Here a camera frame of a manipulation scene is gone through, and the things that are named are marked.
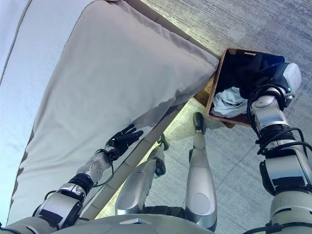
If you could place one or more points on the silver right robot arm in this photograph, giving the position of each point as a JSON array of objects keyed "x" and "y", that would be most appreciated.
[{"x": 275, "y": 146}]

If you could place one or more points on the black garment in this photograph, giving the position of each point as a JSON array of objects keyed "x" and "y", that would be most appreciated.
[{"x": 239, "y": 70}]

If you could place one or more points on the grey robot torso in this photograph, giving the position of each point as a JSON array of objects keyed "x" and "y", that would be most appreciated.
[{"x": 146, "y": 226}]

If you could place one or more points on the white duvet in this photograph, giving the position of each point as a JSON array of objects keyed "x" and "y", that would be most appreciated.
[{"x": 14, "y": 97}]

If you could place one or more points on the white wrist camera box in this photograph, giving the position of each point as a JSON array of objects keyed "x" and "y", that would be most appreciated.
[{"x": 292, "y": 76}]

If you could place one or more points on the silver left robot leg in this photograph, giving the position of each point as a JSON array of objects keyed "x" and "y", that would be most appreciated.
[{"x": 134, "y": 192}]

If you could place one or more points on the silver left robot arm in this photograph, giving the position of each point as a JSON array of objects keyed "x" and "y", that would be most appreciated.
[{"x": 63, "y": 200}]

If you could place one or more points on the white garment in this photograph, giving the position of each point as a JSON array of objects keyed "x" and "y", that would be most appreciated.
[{"x": 229, "y": 102}]

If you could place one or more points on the bed with beige blanket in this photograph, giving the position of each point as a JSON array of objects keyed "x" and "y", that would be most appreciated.
[{"x": 109, "y": 73}]

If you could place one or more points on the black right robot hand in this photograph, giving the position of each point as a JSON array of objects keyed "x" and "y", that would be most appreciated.
[{"x": 274, "y": 74}]

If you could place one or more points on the grey striped rug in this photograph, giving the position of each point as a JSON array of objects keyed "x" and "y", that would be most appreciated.
[{"x": 243, "y": 24}]

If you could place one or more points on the brown wicker basket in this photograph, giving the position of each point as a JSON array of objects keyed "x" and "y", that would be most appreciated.
[{"x": 218, "y": 80}]

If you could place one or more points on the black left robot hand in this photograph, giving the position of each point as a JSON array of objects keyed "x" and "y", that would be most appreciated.
[{"x": 123, "y": 141}]

